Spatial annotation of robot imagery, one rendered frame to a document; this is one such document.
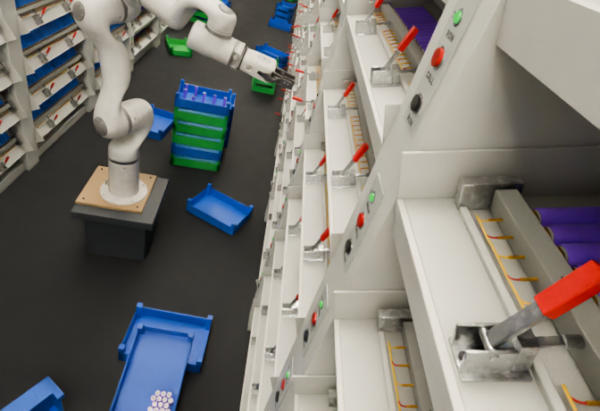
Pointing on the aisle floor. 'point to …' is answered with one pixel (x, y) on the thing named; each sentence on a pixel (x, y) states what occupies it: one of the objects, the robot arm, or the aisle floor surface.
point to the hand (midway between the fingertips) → (287, 80)
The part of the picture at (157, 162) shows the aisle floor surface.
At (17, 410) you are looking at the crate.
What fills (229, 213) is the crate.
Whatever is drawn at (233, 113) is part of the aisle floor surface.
